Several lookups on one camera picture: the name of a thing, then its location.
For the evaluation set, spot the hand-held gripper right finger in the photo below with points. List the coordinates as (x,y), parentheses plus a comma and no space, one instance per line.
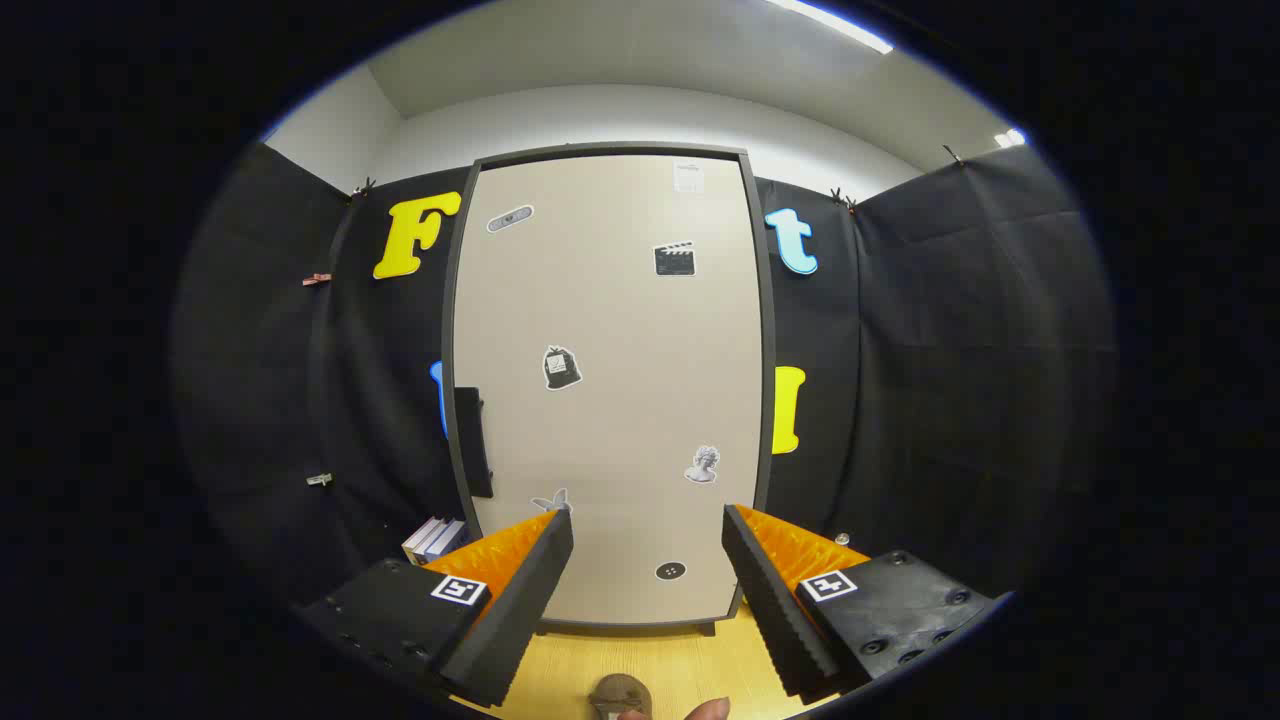
(770,600)

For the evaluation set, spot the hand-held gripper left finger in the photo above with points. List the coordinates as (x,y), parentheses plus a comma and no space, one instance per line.
(520,600)

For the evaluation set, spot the brown fuzzy slipper shoe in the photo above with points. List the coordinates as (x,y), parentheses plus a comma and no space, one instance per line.
(620,690)

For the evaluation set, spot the grey shoe cabinet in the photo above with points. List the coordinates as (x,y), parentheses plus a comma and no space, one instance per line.
(769,400)

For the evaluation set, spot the stack of books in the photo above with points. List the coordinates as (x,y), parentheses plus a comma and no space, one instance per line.
(430,540)

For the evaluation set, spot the black backdrop cloth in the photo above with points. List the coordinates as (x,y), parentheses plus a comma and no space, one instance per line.
(950,350)

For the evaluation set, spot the brown cloth clip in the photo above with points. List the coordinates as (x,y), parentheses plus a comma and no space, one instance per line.
(317,279)

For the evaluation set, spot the black cloth clip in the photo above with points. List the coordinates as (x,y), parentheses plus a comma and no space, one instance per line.
(953,155)
(362,187)
(843,198)

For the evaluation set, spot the small ceiling light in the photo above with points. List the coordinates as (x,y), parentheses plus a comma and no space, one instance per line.
(1010,138)

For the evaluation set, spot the long ceiling light strip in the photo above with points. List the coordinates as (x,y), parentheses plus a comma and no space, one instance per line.
(840,27)

